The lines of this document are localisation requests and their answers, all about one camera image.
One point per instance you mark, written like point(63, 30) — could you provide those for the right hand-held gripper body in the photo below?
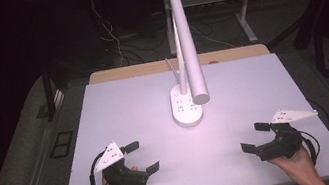
point(286, 144)

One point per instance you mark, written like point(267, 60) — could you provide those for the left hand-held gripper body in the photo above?
point(122, 175)

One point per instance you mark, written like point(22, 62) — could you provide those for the person's right hand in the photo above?
point(296, 166)

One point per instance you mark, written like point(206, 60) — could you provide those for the white foam board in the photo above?
point(142, 116)

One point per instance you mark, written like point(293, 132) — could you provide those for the white desk lamp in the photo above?
point(187, 44)

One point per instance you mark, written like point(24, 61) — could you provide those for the grey metal desk frame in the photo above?
point(245, 14)

